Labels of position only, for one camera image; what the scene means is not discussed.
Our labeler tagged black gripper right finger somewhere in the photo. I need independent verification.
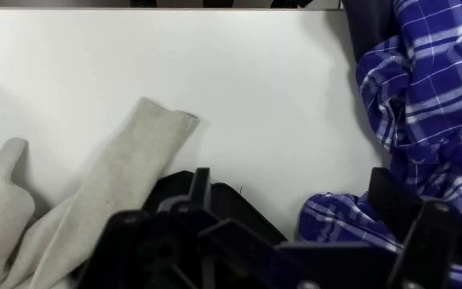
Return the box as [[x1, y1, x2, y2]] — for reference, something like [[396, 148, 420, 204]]
[[367, 167, 462, 289]]

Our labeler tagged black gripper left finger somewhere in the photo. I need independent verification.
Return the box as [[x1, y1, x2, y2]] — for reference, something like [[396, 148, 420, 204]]
[[75, 167, 296, 289]]

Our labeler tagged blue plaid shirt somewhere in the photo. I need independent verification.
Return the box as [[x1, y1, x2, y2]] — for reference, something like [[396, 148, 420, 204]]
[[296, 0, 462, 289]]

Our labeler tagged dark grey cloth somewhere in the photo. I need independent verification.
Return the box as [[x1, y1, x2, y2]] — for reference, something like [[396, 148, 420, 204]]
[[341, 0, 404, 61]]

